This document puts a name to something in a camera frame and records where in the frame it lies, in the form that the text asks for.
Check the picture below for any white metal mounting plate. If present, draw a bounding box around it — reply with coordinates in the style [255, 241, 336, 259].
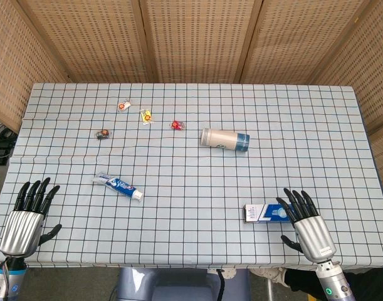
[208, 267, 236, 279]

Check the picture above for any blue white box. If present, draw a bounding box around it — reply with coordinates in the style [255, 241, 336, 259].
[243, 203, 300, 224]

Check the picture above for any blue white toothpaste tube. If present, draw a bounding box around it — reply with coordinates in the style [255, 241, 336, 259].
[91, 172, 144, 201]

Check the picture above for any light blue checkered tablecloth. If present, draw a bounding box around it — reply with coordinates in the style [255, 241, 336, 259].
[0, 82, 383, 269]

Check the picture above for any black base cable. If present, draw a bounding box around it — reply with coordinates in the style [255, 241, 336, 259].
[216, 268, 226, 301]

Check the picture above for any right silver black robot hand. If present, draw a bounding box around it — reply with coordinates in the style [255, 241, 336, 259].
[275, 187, 337, 263]

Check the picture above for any yellow wrapped candy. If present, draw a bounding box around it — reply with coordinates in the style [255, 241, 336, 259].
[139, 108, 155, 125]

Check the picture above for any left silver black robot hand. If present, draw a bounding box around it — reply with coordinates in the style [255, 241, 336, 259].
[0, 177, 63, 258]

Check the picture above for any white sneaker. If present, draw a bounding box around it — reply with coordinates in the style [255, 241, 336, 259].
[253, 267, 289, 288]

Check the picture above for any black equipment with cables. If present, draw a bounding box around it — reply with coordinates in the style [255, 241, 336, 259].
[0, 124, 18, 167]

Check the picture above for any beige and blue cylinder can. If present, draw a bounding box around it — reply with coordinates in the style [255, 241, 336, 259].
[199, 127, 251, 154]

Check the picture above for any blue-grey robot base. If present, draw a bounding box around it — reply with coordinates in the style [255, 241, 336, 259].
[115, 266, 251, 301]

